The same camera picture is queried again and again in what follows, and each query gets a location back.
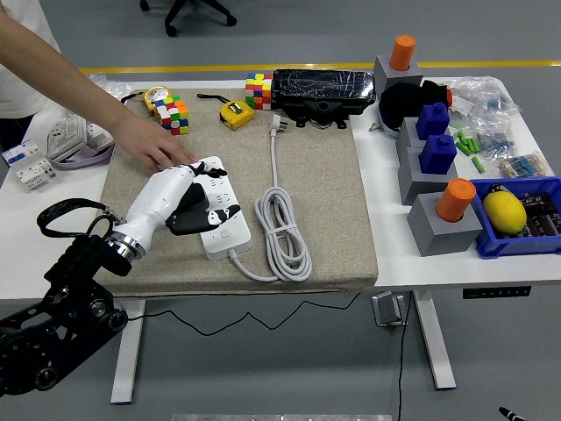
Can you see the black film-wrapped device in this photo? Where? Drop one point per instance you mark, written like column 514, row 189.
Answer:
column 322, row 87

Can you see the white power strip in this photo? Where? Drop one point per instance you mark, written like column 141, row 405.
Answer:
column 228, row 243

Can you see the black office chair base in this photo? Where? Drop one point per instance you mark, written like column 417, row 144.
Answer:
column 184, row 11

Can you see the twisted colourful puzzle cube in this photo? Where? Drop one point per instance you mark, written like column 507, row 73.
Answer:
column 174, row 116

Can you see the white circuit breaker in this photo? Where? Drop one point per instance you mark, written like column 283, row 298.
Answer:
column 26, row 164

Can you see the blue block with knob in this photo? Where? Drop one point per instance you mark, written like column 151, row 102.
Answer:
column 437, row 155
column 433, row 120

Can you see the clear bag of blue parts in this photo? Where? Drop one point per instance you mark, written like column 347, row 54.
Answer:
column 486, row 98

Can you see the grey square base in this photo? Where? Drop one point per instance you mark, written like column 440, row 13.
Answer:
column 412, row 184
column 405, row 136

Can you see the small metal clip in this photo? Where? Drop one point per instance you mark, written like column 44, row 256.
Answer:
column 374, row 127

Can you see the grey-brown mat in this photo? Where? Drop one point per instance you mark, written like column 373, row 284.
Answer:
column 324, row 197

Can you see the silver metal bracket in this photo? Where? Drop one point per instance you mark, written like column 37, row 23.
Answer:
column 388, row 309

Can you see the empty clear plastic bag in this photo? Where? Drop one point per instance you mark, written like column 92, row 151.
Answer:
column 119, row 90

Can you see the small green cylinder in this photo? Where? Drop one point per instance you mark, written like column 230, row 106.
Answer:
column 460, row 137
column 468, row 147
column 459, row 147
column 477, row 165
column 476, row 147

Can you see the small black white toy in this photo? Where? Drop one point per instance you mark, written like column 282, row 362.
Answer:
column 498, row 189

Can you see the small clear bag of parts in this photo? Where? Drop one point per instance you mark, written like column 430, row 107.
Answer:
column 495, row 141

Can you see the orange cylinder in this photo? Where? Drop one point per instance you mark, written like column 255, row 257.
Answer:
column 402, row 52
column 456, row 199

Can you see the grey block with round hole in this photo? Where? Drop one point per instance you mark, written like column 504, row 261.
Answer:
column 385, row 75
column 438, row 239

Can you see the black plug adapter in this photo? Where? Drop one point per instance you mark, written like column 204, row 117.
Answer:
column 196, row 197

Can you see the round yellow tape measure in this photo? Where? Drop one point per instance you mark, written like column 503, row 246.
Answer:
column 157, row 94

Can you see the blue plastic bin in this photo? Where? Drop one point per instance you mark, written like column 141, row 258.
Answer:
column 504, row 247

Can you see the black fabric bundle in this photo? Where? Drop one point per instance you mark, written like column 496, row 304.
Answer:
column 401, row 101

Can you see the person's hand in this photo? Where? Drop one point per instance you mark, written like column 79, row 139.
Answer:
column 151, row 142

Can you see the black parts pile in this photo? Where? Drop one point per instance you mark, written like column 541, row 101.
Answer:
column 543, row 215

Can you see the person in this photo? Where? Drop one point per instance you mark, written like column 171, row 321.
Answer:
column 17, row 96

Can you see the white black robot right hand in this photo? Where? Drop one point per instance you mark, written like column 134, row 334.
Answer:
column 508, row 415

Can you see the clear bag of metal nuts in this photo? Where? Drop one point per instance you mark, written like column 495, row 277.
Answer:
column 97, row 81

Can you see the square yellow tape measure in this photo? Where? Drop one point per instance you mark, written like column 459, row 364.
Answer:
column 236, row 115

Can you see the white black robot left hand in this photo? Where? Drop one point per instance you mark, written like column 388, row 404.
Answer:
column 162, row 197

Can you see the white table leg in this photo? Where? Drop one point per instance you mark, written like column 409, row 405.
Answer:
column 434, row 342
column 127, row 359

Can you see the person's forearm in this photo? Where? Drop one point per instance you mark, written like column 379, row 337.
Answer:
column 57, row 72

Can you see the clear bag of resistors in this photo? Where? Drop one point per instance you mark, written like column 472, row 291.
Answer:
column 526, row 166

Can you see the black table control panel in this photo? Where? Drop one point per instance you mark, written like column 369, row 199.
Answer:
column 495, row 292

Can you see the yellow lemon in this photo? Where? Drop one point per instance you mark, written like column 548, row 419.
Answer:
column 504, row 212

